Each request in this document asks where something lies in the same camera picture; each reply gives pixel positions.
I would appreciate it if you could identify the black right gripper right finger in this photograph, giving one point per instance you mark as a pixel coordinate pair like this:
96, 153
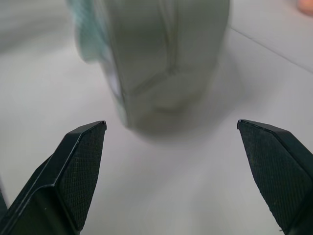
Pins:
281, 171

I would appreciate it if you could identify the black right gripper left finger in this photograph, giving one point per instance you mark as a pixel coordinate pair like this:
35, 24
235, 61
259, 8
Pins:
73, 176

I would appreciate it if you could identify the grey-green pouch package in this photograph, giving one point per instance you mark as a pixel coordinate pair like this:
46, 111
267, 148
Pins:
156, 63

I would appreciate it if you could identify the pink blurred object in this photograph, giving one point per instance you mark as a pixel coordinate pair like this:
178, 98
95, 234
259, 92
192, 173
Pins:
306, 5

